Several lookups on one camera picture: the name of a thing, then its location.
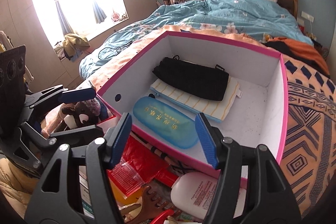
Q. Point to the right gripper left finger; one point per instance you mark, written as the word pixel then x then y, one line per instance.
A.
pixel 57 197

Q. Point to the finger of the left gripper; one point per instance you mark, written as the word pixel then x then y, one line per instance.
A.
pixel 75 137
pixel 76 95

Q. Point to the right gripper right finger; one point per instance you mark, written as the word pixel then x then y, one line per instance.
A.
pixel 269 198

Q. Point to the white lotion bottle red cap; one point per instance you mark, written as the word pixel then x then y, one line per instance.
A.
pixel 193 193

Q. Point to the blue glasses case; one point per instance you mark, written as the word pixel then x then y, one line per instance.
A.
pixel 167 122

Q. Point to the yellow striped fabric pouch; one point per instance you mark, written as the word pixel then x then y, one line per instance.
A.
pixel 215 110

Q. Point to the black drawstring pouch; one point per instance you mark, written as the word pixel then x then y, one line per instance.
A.
pixel 201 81

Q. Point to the pink knitted teddy bear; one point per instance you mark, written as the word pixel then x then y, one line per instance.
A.
pixel 52 120

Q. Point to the brown knitted plush toy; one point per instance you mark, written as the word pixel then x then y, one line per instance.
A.
pixel 80 114

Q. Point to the red plastic bag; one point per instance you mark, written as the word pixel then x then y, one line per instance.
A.
pixel 141 163

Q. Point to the orange cream tube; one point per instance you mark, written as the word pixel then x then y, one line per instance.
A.
pixel 118 195

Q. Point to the orange patterned blanket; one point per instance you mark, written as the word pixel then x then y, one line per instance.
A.
pixel 308 160

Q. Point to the yellow garment by window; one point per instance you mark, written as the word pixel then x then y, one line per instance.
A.
pixel 74 42

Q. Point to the brown wooden comb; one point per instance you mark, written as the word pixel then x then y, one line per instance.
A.
pixel 151 207

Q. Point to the pink cardboard box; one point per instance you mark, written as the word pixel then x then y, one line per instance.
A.
pixel 253 111

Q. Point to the orange garment on bed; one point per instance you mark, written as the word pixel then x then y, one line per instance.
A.
pixel 301 52

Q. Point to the blue floral duvet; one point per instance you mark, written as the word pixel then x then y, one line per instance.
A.
pixel 257 18

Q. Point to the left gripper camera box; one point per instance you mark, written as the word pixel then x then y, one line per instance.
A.
pixel 12 84

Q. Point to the white wall socket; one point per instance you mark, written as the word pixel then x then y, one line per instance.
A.
pixel 307 16

